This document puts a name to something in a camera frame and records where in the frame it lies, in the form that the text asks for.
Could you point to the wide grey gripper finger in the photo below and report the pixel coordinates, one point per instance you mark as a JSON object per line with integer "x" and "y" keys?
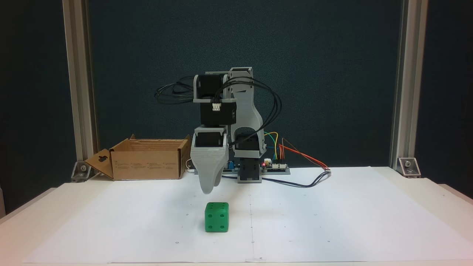
{"x": 207, "y": 166}

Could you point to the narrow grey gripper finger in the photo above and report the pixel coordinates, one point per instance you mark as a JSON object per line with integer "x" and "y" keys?
{"x": 221, "y": 173}

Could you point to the green die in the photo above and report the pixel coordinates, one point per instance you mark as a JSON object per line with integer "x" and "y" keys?
{"x": 217, "y": 218}

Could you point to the grey printed robot arm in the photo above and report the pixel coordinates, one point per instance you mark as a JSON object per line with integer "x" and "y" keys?
{"x": 245, "y": 111}

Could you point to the blue circuit board with capacitors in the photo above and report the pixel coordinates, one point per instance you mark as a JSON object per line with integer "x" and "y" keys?
{"x": 231, "y": 167}

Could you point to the white circuit board with connectors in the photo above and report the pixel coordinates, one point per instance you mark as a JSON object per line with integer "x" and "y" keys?
{"x": 277, "y": 168}

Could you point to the open cardboard box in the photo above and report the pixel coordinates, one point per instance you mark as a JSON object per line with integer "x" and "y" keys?
{"x": 146, "y": 162}

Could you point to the metal corner bracket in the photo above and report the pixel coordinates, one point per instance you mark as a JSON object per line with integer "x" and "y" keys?
{"x": 408, "y": 166}
{"x": 82, "y": 171}

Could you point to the aluminium frame post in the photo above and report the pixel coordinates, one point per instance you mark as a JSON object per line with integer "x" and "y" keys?
{"x": 79, "y": 74}
{"x": 408, "y": 74}

